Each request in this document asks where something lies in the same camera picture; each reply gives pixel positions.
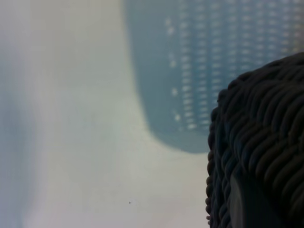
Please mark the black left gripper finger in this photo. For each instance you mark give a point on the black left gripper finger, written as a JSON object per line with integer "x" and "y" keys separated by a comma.
{"x": 240, "y": 209}

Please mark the dark brown woven wicker basket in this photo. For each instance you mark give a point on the dark brown woven wicker basket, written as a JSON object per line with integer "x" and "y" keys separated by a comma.
{"x": 266, "y": 118}

